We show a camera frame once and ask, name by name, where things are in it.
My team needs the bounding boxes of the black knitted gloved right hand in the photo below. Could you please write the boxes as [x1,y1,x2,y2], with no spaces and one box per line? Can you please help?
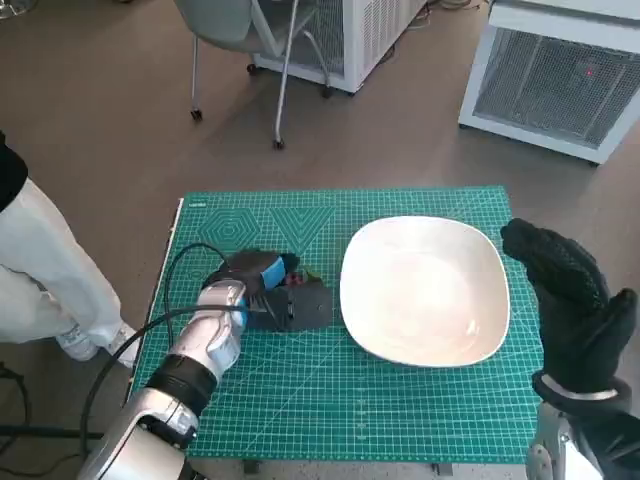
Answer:
[499,217,640,397]

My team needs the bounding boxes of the bare black left hand blue tape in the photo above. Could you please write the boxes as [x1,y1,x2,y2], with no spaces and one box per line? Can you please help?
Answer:
[218,249,302,297]

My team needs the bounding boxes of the toy red grapes bunch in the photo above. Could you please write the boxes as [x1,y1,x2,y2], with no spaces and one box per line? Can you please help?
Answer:
[293,266,327,287]

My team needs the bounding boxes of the white square plate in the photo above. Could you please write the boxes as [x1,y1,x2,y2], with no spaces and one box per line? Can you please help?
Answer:
[339,215,512,369]

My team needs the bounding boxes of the green cutting mat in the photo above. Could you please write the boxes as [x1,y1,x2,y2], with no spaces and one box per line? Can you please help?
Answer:
[115,185,545,462]

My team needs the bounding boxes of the white mesh cabinet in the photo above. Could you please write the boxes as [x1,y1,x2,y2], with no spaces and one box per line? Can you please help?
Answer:
[248,0,430,95]
[457,0,640,167]

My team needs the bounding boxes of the grey chair on castors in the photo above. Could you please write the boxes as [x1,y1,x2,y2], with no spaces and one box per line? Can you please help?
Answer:
[172,0,335,151]

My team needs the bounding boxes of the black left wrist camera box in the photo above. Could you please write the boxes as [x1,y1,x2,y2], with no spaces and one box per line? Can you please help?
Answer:
[247,282,334,334]

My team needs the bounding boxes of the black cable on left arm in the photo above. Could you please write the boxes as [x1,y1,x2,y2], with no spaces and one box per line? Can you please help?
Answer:
[79,242,251,454]

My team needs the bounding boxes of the black floor cable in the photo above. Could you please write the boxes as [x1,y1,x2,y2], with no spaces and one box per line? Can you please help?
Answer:
[0,360,117,480]

